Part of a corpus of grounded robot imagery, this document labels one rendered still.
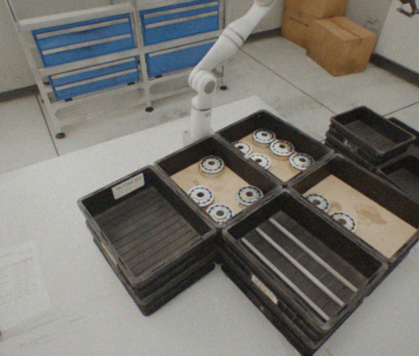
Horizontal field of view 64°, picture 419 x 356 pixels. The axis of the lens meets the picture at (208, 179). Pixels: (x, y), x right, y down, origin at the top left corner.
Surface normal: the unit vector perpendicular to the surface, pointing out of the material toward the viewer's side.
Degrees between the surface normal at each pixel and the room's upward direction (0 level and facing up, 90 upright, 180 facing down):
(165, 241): 0
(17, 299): 0
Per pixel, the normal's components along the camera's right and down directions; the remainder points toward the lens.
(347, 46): 0.29, 0.66
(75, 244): 0.00, -0.71
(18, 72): 0.49, 0.61
